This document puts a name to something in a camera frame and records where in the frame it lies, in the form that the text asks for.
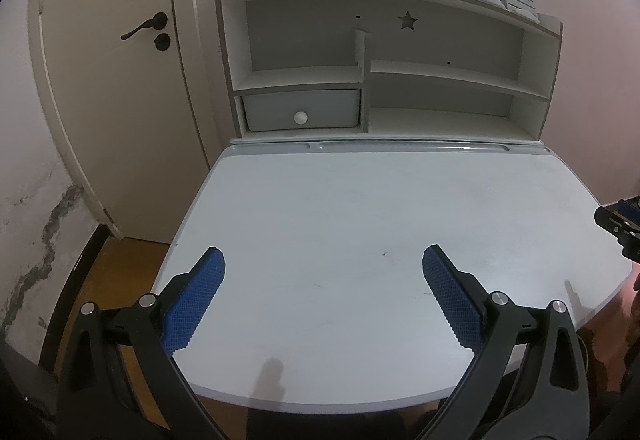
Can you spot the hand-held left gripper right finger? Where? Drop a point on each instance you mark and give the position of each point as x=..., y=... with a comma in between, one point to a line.
x=452, y=295

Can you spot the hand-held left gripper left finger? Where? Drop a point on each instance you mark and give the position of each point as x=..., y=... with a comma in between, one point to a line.
x=195, y=302

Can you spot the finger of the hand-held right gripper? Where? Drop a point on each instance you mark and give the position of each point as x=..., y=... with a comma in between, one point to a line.
x=629, y=208
x=607, y=217

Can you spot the black floor trim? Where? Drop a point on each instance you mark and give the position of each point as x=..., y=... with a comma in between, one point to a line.
x=75, y=280

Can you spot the cream door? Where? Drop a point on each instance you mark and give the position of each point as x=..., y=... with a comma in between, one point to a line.
x=115, y=129

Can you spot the grey drawer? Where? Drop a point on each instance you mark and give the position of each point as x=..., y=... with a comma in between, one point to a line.
x=270, y=109

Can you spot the white desk shelf unit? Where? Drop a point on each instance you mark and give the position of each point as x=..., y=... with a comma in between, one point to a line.
x=440, y=84

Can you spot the white round drawer knob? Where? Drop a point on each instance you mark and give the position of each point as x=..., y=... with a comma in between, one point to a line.
x=301, y=117

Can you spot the black door lock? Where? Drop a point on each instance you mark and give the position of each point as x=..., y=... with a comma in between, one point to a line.
x=162, y=42

